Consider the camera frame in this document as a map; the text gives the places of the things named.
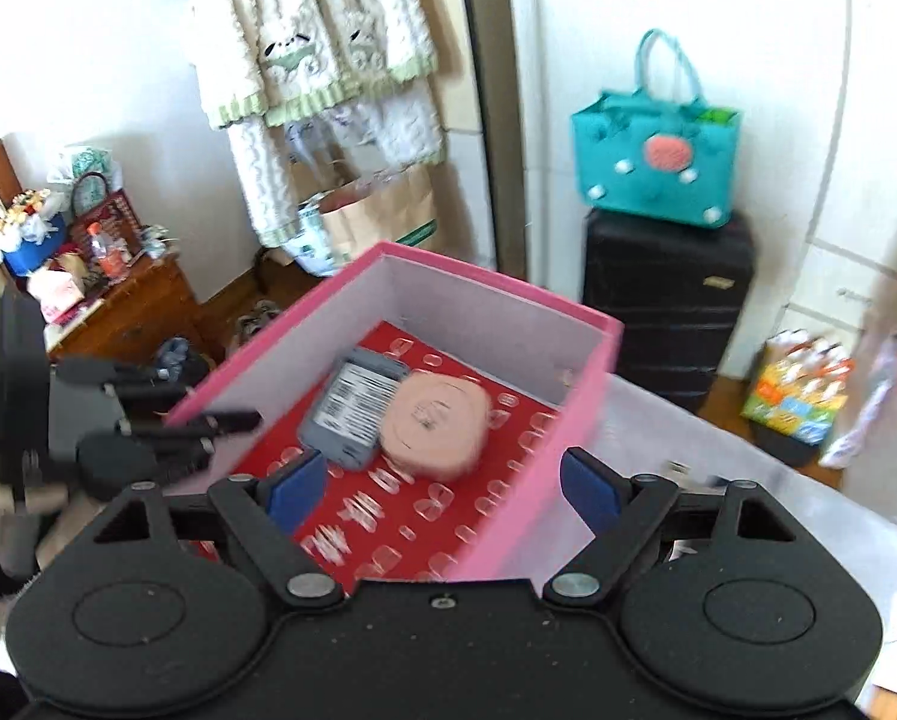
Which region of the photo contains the orange drink bottle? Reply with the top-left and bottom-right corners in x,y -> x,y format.
88,221 -> 125,278

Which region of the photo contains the wooden cabinet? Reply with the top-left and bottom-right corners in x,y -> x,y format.
43,255 -> 228,368

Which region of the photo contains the pair of shoes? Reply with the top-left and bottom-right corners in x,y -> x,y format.
227,300 -> 284,350

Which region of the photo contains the grey barcode box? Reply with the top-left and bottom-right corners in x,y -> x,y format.
296,349 -> 412,473

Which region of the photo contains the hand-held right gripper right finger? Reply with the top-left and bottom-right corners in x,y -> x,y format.
542,448 -> 798,608

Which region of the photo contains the black suitcase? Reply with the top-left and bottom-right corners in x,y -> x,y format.
581,208 -> 757,415

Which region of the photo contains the red woven basket bag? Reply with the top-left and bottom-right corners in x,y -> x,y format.
69,172 -> 143,271

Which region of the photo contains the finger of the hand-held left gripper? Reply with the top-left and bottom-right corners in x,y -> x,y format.
116,409 -> 263,481
56,357 -> 196,402

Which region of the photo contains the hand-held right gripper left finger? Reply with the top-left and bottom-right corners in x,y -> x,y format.
92,450 -> 346,610

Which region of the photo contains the blue flower bucket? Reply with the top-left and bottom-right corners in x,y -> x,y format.
0,191 -> 70,278

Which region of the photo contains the pink cardboard box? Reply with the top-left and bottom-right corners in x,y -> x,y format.
164,241 -> 625,584

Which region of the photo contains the round pink case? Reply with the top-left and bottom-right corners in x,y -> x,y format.
377,371 -> 494,479

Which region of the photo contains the pink tissue box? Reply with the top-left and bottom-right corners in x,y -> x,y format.
26,268 -> 89,323

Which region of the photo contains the clear plastic bag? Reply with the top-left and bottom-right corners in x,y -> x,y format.
819,322 -> 897,470

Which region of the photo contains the cream fleece pajamas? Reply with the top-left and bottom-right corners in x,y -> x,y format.
189,0 -> 449,250

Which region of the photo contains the white wardrobe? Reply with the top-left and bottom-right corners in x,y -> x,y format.
504,0 -> 897,391

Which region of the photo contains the colourful drink carton box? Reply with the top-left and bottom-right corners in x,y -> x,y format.
740,330 -> 858,466

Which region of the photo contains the red press-on nail card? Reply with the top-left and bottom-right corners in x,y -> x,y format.
215,321 -> 562,593

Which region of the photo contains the teal knitted handbag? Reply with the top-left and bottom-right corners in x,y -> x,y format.
572,28 -> 742,230

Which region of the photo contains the brown paper bag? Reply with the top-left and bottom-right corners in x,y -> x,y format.
317,165 -> 440,271

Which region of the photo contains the blue white plastic bag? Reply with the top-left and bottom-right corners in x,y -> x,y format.
294,195 -> 344,275

